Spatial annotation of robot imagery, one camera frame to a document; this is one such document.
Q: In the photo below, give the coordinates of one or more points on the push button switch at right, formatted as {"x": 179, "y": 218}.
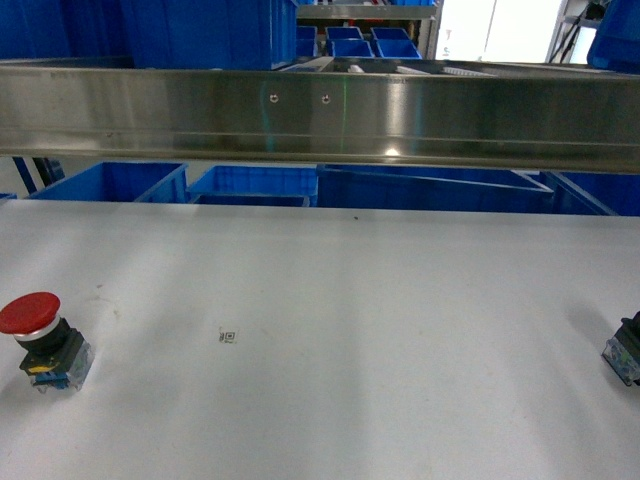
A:
{"x": 622, "y": 351}

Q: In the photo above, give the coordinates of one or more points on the large blue bin lower right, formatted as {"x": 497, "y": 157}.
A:
{"x": 451, "y": 189}

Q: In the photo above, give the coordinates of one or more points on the blue bin lower left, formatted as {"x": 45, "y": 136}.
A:
{"x": 122, "y": 182}

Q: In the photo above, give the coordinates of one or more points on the blue bin lower middle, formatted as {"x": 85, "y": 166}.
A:
{"x": 255, "y": 186}

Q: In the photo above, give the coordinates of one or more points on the blue bin upper left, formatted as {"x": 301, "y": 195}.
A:
{"x": 234, "y": 35}

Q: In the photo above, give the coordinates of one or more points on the stainless steel shelf beam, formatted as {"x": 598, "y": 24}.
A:
{"x": 323, "y": 110}

